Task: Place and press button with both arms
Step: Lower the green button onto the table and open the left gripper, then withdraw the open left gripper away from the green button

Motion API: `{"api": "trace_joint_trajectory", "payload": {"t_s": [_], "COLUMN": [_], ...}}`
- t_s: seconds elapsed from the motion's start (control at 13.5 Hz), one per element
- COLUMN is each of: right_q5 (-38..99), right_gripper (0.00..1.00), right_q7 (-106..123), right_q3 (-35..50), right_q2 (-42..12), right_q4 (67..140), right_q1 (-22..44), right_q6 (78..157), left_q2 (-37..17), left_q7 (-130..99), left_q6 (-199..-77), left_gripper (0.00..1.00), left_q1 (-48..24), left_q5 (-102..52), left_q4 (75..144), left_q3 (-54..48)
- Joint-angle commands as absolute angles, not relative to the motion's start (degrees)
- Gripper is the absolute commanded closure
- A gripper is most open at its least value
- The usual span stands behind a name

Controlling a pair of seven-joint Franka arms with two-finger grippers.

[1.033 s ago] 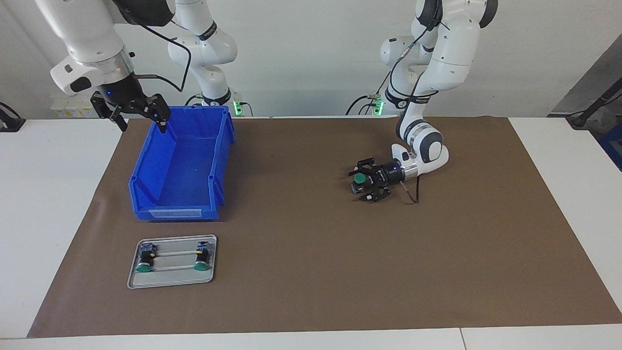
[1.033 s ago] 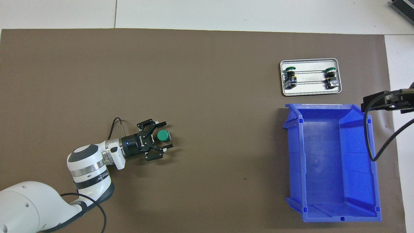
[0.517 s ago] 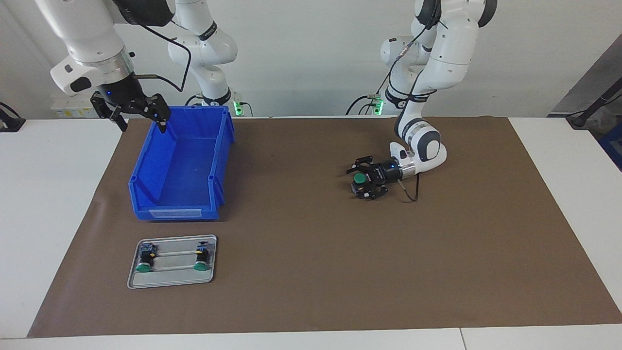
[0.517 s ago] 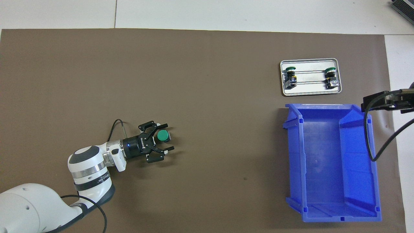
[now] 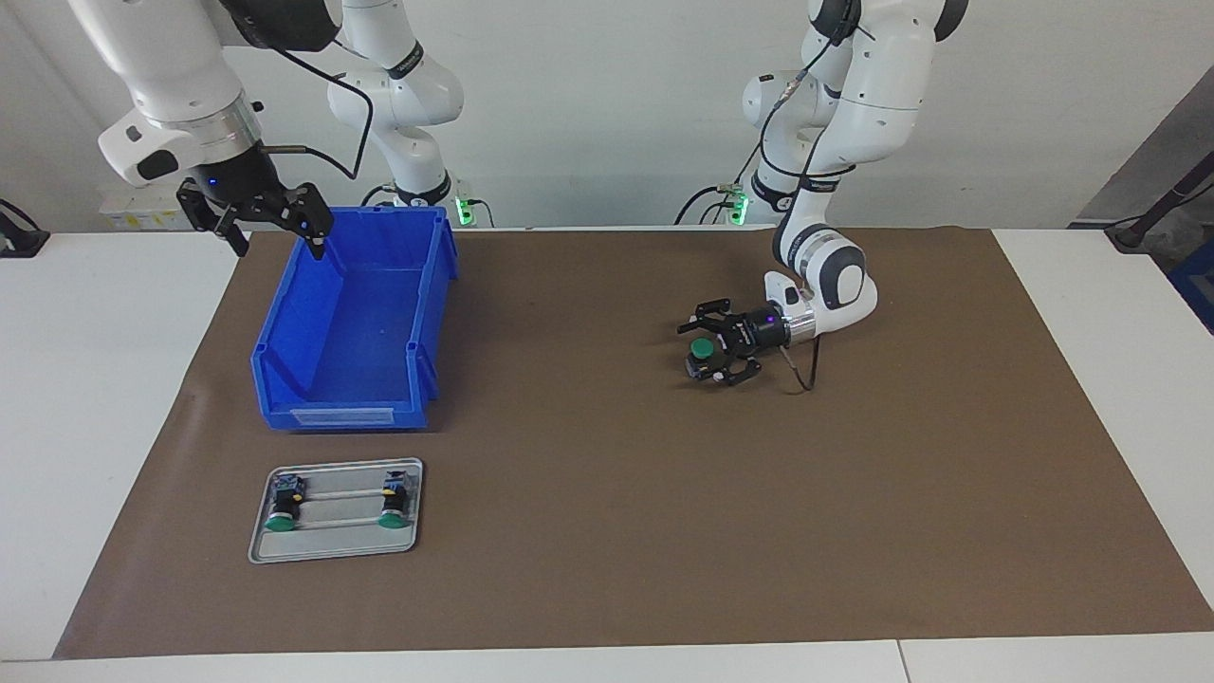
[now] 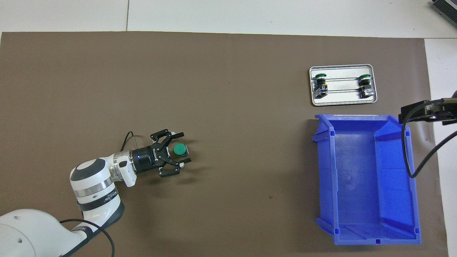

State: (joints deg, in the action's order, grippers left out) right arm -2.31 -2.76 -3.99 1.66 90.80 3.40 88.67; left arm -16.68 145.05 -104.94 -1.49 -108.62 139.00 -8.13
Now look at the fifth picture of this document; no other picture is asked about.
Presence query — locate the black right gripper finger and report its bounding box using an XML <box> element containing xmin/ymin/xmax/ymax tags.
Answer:
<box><xmin>178</xmin><ymin>185</ymin><xmax>249</xmax><ymax>257</ymax></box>
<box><xmin>270</xmin><ymin>185</ymin><xmax>335</xmax><ymax>262</ymax></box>

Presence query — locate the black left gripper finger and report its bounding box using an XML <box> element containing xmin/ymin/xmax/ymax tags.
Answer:
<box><xmin>678</xmin><ymin>300</ymin><xmax>736</xmax><ymax>335</ymax></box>
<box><xmin>688</xmin><ymin>351</ymin><xmax>762</xmax><ymax>388</ymax></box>

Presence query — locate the blue plastic storage bin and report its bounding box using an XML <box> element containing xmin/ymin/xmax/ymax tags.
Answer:
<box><xmin>250</xmin><ymin>207</ymin><xmax>459</xmax><ymax>433</ymax></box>

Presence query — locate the brown table mat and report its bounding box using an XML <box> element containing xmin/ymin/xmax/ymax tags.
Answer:
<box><xmin>52</xmin><ymin>228</ymin><xmax>1214</xmax><ymax>660</ymax></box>

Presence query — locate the black stand foot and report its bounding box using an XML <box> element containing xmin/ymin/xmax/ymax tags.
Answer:
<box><xmin>0</xmin><ymin>199</ymin><xmax>50</xmax><ymax>259</ymax></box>

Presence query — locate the silver metal tray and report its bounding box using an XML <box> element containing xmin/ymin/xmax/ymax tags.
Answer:
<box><xmin>248</xmin><ymin>458</ymin><xmax>424</xmax><ymax>565</ymax></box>

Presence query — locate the black tripod leg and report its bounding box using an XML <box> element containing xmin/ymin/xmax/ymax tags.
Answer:
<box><xmin>1105</xmin><ymin>152</ymin><xmax>1214</xmax><ymax>252</ymax></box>

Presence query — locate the blue crate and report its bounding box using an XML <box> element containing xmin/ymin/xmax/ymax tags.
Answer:
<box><xmin>1171</xmin><ymin>237</ymin><xmax>1214</xmax><ymax>333</ymax></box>

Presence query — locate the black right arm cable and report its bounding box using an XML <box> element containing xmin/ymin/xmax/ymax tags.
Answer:
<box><xmin>256</xmin><ymin>28</ymin><xmax>376</xmax><ymax>181</ymax></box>

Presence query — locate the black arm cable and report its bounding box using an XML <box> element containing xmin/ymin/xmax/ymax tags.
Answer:
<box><xmin>754</xmin><ymin>0</ymin><xmax>859</xmax><ymax>392</ymax></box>
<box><xmin>256</xmin><ymin>28</ymin><xmax>376</xmax><ymax>181</ymax></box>

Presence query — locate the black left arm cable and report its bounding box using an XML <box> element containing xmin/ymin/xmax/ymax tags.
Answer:
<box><xmin>754</xmin><ymin>0</ymin><xmax>859</xmax><ymax>392</ymax></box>

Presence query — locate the white wall socket box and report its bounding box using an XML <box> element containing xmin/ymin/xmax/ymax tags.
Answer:
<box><xmin>99</xmin><ymin>183</ymin><xmax>205</xmax><ymax>231</ymax></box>

